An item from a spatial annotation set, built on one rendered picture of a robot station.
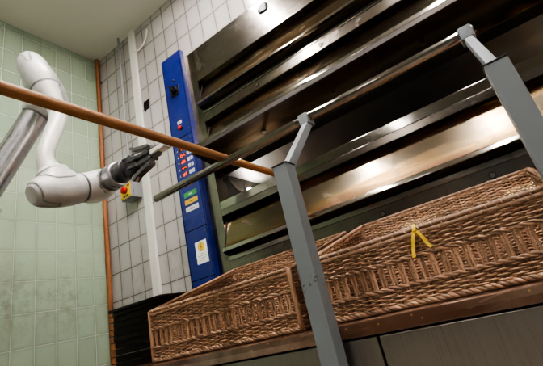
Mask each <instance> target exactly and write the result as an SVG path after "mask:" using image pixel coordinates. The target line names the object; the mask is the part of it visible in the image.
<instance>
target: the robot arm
mask: <svg viewBox="0 0 543 366"><path fill-rule="evenodd" d="M16 66H17V70H18V72H19V75H20V77H21V80H22V83H23V86H24V88H27V89H29V90H33V91H36V92H39V93H41V94H44V95H48V96H51V97H53V98H56V99H60V100H63V101H66V102H69V99H68V96H67V94H66V91H65V88H64V87H63V85H62V83H61V81H60V80H59V78H58V76H57V75H56V74H55V73H54V71H53V70H52V69H51V67H50V66H49V65H48V63H47V61H46V60H45V59H44V58H43V57H42V56H40V55H39V54H37V53H34V52H30V51H26V52H23V53H20V54H19V56H18V57H17V61H16ZM21 110H22V111H21V113H20V114H19V116H18V118H17V119H16V121H15V122H14V123H13V125H12V126H11V128H10V130H9V131H8V132H7V134H6V135H5V136H4V138H3V139H2V141H1V143H0V198H1V196H2V194H3V193H4V191H5V190H6V188H7V187H8V185H9V183H10V182H11V180H12V179H13V177H14V176H15V174H16V172H17V170H18V169H19V168H20V166H21V164H22V163H23V161H24V159H25V157H26V156H27V155H28V153H29V151H30V150H31V148H32V146H33V145H34V144H35V142H36V140H37V139H38V137H39V135H40V134H41V133H42V131H43V129H44V131H43V134H42V136H41V138H40V141H39V144H38V146H37V148H36V165H37V169H38V173H37V175H36V177H35V178H34V179H32V180H31V181H30V182H29V183H28V184H27V186H26V189H25V196H26V198H27V200H28V201H29V202H30V203H31V204H32V205H34V206H36V207H38V208H64V207H69V206H73V205H76V204H80V203H87V204H95V203H98V202H101V201H103V200H105V199H107V198H108V197H110V196H112V195H113V194H115V193H116V191H117V190H119V189H121V188H122V187H123V186H125V185H127V184H128V183H129V181H130V180H132V181H133V182H138V183H139V182H140V181H141V179H142V177H144V176H145V175H146V174H147V173H148V172H149V171H150V170H151V169H152V168H153V167H154V166H155V165H156V162H155V160H158V157H160V156H162V153H163V152H165V151H167V150H168V149H170V148H171V146H169V145H164V144H162V143H161V144H156V145H149V144H145V145H140V146H138V147H135V148H133V147H130V148H129V150H131V152H130V155H128V156H127V157H126V158H124V159H121V160H119V161H118V162H113V163H111V164H110V165H108V166H105V167H104V168H103V169H100V170H92V171H88V172H85V173H79V174H76V173H75V172H74V171H72V170H71V169H70V168H69V167H68V166H67V165H64V164H59V163H58V162H57V160H56V159H55V156H54V153H55V150H56V148H57V145H58V143H59V141H60V139H61V136H62V133H63V132H64V130H65V126H66V123H67V115H65V114H62V113H60V112H57V111H52V110H49V109H46V108H43V107H38V106H36V105H33V104H30V103H25V102H23V103H22V106H21ZM137 153H140V154H138V155H136V156H134V154H137Z"/></svg>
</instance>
